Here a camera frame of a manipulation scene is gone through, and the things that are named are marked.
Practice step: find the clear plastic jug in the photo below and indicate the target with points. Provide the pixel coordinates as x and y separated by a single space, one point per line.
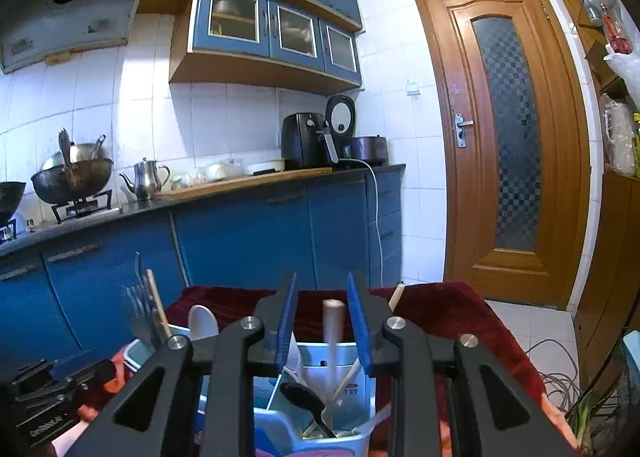
617 137

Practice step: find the white dish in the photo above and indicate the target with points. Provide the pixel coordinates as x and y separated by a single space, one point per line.
267 167

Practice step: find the clear food container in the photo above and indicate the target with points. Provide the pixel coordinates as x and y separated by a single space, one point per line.
215 172

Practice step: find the white spoon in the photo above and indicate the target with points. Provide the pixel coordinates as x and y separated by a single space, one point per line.
202 322

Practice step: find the red bottle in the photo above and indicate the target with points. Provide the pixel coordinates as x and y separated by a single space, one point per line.
615 32

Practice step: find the white light switch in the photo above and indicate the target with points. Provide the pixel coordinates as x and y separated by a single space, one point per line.
413 87

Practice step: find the black slotted spatula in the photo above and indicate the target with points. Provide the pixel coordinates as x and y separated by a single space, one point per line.
140 307

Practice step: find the white blue utensil holder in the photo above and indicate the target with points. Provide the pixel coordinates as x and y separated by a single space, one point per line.
310 362

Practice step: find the blue lower cabinets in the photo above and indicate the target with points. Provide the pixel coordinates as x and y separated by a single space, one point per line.
240 237

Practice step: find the black wok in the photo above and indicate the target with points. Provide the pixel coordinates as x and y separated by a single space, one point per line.
70 184

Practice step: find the wooden door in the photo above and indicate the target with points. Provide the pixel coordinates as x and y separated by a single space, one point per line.
450 137

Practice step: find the black air fryer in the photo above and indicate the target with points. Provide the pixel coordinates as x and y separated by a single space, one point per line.
302 142

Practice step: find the white plastic bag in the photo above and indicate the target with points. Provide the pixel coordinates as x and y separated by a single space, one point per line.
625 69

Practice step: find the black rice cooker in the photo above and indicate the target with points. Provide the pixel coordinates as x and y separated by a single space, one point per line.
367 149

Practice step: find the steel kettle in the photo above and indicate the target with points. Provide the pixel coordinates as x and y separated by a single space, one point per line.
145 182

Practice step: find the gas stove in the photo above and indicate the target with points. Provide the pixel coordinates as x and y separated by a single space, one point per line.
80 209

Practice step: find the green onions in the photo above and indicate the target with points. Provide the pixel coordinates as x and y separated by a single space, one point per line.
592 412

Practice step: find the wooden cutting board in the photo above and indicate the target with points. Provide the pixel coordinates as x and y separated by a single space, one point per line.
225 184

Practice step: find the red blanket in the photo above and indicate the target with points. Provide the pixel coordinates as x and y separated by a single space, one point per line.
450 317

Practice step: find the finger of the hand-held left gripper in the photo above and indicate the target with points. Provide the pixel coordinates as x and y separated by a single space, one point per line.
92 373

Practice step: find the black spoon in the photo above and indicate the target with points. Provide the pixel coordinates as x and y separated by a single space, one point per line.
300 397

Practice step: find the blue glass-door wall cabinet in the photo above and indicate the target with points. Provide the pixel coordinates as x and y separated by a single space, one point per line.
265 64

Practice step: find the steel pot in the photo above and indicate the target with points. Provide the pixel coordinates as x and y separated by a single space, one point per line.
85 152

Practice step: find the grey range hood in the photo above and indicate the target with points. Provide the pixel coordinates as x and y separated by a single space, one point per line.
50 22

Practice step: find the black pan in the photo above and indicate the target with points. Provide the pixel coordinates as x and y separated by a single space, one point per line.
10 199

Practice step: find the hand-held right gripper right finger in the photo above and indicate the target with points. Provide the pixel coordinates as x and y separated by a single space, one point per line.
359 327

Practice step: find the steel ladle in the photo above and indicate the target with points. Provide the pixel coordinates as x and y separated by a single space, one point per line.
65 147

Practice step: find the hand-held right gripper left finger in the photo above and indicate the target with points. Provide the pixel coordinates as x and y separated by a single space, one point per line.
286 327

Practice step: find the wooden shelf unit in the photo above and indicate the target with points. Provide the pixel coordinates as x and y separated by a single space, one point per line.
610 247

